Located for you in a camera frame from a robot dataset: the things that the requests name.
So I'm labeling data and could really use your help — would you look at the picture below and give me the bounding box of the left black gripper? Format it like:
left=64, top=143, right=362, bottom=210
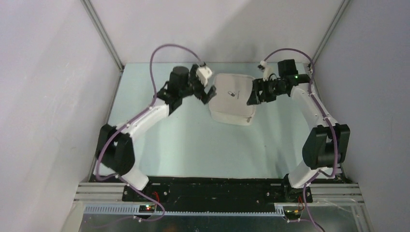
left=179, top=65, right=215, bottom=104

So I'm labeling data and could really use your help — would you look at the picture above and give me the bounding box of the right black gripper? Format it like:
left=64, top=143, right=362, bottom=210
left=247, top=77, right=286, bottom=105

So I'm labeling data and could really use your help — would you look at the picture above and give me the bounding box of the white medicine kit case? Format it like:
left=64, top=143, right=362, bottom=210
left=208, top=73, right=256, bottom=126

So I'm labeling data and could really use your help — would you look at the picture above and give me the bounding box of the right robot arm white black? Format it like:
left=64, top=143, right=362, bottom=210
left=247, top=59, right=351, bottom=202

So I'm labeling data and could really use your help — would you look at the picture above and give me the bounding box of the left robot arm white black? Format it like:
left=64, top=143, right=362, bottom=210
left=95, top=63, right=216, bottom=201

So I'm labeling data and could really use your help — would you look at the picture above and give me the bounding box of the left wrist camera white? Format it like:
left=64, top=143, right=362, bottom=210
left=195, top=65, right=213, bottom=87

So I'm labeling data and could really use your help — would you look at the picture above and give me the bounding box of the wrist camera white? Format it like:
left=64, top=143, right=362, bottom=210
left=257, top=60, right=273, bottom=81
left=195, top=65, right=213, bottom=87

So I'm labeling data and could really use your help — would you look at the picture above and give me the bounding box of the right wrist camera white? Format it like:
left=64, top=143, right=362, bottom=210
left=257, top=60, right=273, bottom=81

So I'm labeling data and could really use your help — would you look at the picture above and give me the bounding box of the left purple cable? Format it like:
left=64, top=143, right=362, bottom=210
left=95, top=43, right=205, bottom=222

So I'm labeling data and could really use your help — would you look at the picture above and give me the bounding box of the purple cable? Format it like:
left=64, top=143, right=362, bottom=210
left=261, top=48, right=340, bottom=231
left=95, top=43, right=205, bottom=222

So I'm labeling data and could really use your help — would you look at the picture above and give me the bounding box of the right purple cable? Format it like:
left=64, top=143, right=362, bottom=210
left=261, top=48, right=340, bottom=231

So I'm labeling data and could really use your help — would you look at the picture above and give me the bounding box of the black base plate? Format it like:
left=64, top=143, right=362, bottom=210
left=122, top=176, right=313, bottom=213

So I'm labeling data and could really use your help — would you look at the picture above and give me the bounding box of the aluminium frame rail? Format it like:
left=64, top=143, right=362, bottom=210
left=299, top=63, right=351, bottom=191

